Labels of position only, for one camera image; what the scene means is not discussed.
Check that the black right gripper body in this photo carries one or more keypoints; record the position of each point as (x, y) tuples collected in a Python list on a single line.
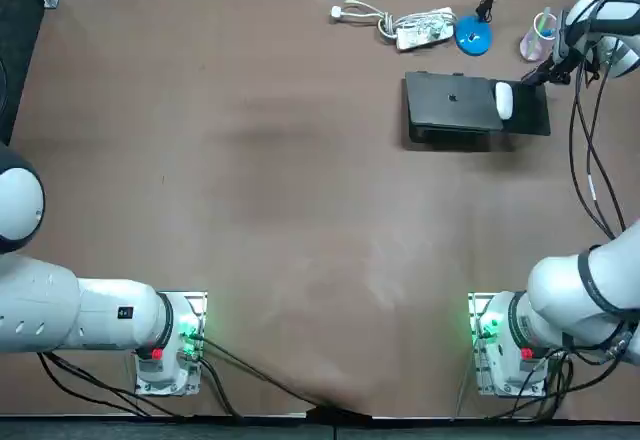
[(561, 67)]

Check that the silver laptop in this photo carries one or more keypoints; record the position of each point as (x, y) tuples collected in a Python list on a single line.
[(450, 102)]

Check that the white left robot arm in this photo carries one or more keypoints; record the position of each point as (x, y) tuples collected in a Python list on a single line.
[(100, 315)]

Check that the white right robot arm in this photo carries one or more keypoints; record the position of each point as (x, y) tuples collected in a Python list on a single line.
[(560, 285)]

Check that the black mouse pad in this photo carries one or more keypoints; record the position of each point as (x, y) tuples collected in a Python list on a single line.
[(530, 110)]

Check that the white computer mouse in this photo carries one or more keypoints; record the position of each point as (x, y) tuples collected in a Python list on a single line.
[(504, 101)]

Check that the pink pen cup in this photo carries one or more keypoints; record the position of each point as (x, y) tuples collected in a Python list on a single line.
[(531, 49)]

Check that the green translucent ruler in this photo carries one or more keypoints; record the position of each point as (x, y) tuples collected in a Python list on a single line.
[(543, 21)]

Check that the blue desk lamp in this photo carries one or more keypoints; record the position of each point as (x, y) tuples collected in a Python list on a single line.
[(474, 35)]

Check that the white power strip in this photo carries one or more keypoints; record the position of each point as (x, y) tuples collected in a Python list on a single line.
[(425, 39)]

